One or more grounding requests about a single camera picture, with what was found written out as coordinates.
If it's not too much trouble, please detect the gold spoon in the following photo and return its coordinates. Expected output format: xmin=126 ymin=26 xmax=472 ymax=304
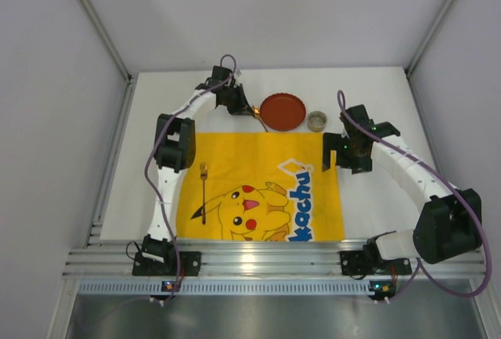
xmin=252 ymin=106 xmax=269 ymax=132

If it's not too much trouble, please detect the small metal cup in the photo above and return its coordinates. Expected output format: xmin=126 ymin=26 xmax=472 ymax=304
xmin=306 ymin=110 xmax=327 ymax=132

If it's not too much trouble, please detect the red scalloped plastic plate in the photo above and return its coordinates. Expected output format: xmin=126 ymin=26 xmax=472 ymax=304
xmin=260 ymin=93 xmax=306 ymax=132

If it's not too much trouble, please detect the gold fork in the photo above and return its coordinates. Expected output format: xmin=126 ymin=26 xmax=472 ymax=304
xmin=200 ymin=162 xmax=208 ymax=225

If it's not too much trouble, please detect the yellow Pikachu placemat cloth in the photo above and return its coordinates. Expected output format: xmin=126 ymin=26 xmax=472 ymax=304
xmin=176 ymin=132 xmax=345 ymax=242

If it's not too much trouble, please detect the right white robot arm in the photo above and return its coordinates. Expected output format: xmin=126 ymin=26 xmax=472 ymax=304
xmin=322 ymin=105 xmax=482 ymax=274

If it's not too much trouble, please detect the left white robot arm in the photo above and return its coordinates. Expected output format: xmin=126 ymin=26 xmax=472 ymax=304
xmin=132 ymin=65 xmax=252 ymax=279

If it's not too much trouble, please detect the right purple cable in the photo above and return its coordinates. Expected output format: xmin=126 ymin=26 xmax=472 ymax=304
xmin=336 ymin=89 xmax=492 ymax=304

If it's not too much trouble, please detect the purple cable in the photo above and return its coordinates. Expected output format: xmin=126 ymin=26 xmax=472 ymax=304
xmin=143 ymin=54 xmax=240 ymax=305
xmin=336 ymin=89 xmax=492 ymax=304

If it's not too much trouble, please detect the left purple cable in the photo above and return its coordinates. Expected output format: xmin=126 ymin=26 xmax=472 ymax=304
xmin=143 ymin=54 xmax=240 ymax=305

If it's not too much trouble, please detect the left aluminium corner post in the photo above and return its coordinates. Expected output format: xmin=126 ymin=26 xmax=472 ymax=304
xmin=54 ymin=0 xmax=132 ymax=81

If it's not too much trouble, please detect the aluminium corner post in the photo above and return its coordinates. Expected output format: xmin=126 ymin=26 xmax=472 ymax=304
xmin=404 ymin=0 xmax=481 ymax=78
xmin=54 ymin=0 xmax=132 ymax=81

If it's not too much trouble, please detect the aluminium mounting rail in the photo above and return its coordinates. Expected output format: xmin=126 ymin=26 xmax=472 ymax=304
xmin=61 ymin=238 xmax=488 ymax=279

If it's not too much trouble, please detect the perforated cable tray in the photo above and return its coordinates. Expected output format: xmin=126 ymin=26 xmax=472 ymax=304
xmin=78 ymin=279 xmax=393 ymax=296

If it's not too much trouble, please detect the right aluminium corner post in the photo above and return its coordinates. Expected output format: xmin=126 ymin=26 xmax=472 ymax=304
xmin=404 ymin=0 xmax=481 ymax=78

